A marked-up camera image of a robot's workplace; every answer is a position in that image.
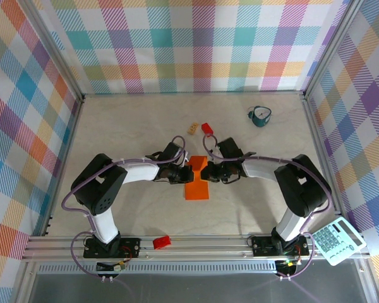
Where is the teal alarm clock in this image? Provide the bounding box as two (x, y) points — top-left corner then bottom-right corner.
(247, 105), (274, 128)

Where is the large red toy brick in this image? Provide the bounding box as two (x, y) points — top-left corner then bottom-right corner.
(152, 235), (172, 251)

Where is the vented metal strip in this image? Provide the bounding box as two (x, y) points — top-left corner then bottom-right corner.
(37, 263), (279, 274)

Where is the grey metal panel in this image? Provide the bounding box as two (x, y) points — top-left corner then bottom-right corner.
(17, 271), (379, 303)

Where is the light blue calculator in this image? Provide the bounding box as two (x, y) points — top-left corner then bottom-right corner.
(311, 216), (367, 266)

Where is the purple cable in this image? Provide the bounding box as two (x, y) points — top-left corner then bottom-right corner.
(61, 135), (186, 280)
(203, 134), (333, 280)

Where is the long aluminium mounting rail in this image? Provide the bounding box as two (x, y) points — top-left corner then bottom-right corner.
(21, 234), (372, 263)

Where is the thin aluminium rail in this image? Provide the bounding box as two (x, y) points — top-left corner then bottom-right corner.
(81, 90), (306, 96)

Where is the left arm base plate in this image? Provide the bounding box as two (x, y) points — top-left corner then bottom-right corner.
(83, 237), (142, 259)

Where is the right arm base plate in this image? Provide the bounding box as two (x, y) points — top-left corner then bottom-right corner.
(251, 235), (310, 257)

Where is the aluminium side rail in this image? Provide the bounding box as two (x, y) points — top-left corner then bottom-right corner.
(301, 93), (350, 222)
(40, 96), (85, 237)

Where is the aluminium frame post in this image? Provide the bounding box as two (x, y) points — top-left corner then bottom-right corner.
(302, 0), (366, 99)
(18, 0), (85, 104)

